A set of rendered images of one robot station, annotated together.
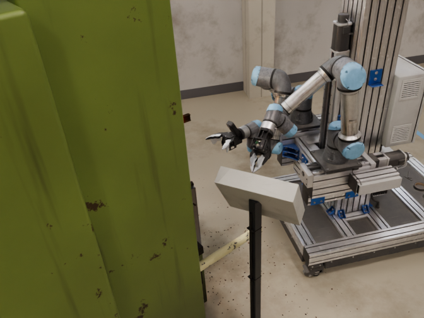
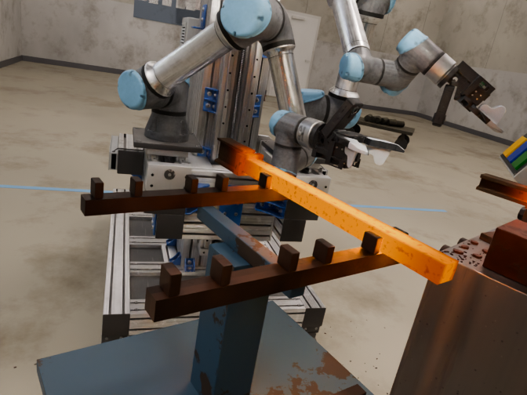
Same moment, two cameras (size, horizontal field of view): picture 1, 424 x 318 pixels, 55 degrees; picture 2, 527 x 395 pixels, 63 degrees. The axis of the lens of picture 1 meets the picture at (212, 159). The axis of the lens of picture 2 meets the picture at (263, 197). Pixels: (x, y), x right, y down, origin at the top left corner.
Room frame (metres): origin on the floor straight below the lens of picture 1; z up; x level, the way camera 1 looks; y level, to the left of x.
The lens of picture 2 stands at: (2.33, 0.87, 1.16)
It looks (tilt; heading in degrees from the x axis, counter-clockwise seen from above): 19 degrees down; 260
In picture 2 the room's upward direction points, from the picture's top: 10 degrees clockwise
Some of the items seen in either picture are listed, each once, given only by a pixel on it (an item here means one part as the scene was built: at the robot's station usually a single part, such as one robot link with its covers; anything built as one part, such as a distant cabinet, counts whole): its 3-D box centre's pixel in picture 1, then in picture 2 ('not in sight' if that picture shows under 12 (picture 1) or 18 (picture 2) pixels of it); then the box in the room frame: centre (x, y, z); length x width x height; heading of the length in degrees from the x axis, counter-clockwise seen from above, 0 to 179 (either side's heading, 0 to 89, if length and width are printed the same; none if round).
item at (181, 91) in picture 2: (302, 96); (169, 88); (2.45, -0.63, 0.98); 0.13 x 0.12 x 0.14; 58
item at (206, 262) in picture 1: (228, 248); not in sight; (1.50, -0.05, 0.62); 0.44 x 0.05 x 0.05; 126
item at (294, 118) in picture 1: (302, 112); (168, 122); (2.45, -0.64, 0.87); 0.15 x 0.15 x 0.10
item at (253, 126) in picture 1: (252, 128); (291, 128); (2.10, -0.26, 0.98); 0.11 x 0.08 x 0.09; 126
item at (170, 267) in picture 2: not in sight; (149, 222); (2.37, 0.47, 0.98); 0.23 x 0.06 x 0.02; 118
